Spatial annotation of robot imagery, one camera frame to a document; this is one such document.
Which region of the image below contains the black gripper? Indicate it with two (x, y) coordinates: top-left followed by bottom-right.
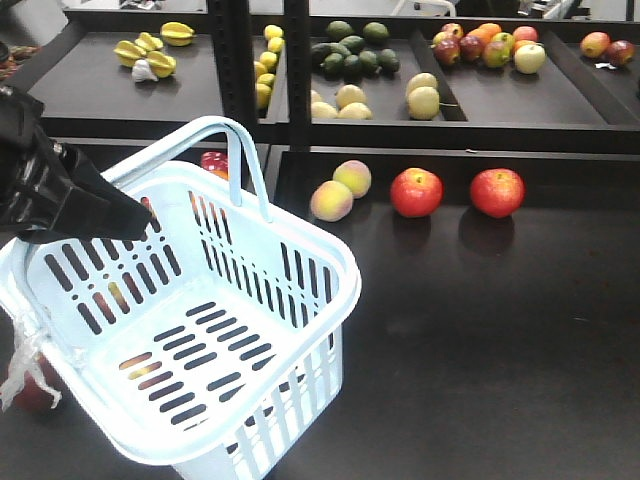
(1, 86), (151, 244)

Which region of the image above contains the light blue plastic basket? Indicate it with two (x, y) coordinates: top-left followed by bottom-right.
(1, 116), (361, 479)

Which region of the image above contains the white garlic bulb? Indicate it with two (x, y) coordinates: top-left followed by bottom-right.
(131, 59), (159, 83)

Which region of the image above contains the red bell pepper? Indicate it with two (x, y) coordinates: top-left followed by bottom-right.
(200, 151), (228, 174)

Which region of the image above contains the white plastic tag strip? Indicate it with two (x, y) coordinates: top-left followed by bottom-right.
(1, 311), (62, 412)

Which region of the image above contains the dark red apple edge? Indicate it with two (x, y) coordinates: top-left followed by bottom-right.
(11, 353), (65, 414)

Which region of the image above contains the peach front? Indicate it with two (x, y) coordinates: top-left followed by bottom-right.
(310, 180), (354, 222)

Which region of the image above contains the peach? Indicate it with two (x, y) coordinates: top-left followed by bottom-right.
(310, 180), (354, 222)
(332, 159), (372, 199)

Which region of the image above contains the peach back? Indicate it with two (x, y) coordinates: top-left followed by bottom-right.
(332, 159), (372, 199)

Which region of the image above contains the bright red apple left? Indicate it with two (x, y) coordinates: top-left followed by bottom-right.
(390, 167), (444, 218)

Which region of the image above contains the bright red apple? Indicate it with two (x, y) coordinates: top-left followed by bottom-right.
(470, 168), (526, 219)
(390, 167), (444, 218)

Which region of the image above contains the bright red apple right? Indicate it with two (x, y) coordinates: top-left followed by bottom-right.
(470, 168), (526, 219)

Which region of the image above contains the black shelf post left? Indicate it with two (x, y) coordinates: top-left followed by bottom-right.
(206, 0), (258, 133)

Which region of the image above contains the black shelf post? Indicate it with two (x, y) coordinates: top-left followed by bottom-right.
(206, 0), (258, 133)
(283, 0), (311, 151)

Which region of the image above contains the black shelf post right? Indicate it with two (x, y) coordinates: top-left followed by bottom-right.
(283, 0), (311, 151)

